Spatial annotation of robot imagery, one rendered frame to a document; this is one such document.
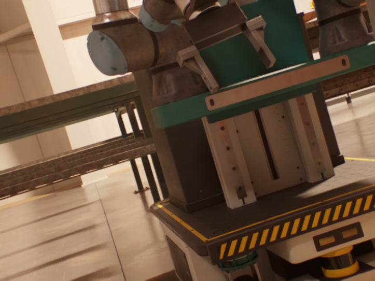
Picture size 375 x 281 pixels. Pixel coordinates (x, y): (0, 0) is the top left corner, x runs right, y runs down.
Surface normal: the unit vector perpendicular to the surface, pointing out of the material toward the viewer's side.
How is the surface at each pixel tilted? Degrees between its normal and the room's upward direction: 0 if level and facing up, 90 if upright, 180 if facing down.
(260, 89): 90
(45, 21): 99
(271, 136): 90
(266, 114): 90
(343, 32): 72
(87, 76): 89
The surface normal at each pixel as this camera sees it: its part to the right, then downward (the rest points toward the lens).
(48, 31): 0.22, 0.16
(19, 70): 0.05, 0.03
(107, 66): -0.75, 0.38
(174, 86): -0.12, -0.21
